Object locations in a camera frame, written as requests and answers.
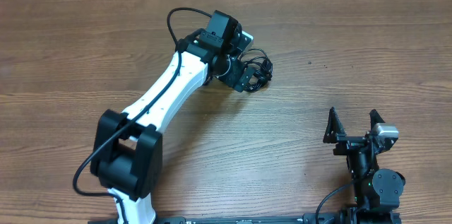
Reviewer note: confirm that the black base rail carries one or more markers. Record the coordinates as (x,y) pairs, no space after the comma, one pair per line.
(307,218)

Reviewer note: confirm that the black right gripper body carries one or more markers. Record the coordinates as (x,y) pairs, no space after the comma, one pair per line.
(361,163)

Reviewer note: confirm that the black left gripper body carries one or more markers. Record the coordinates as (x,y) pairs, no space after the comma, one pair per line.
(230,77)

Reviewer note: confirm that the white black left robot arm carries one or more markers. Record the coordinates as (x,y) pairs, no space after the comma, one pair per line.
(127,153)

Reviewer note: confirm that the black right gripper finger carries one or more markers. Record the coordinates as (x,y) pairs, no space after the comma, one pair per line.
(376,121)
(335,131)

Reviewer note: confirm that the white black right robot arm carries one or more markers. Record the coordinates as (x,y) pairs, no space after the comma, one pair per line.
(377,191)

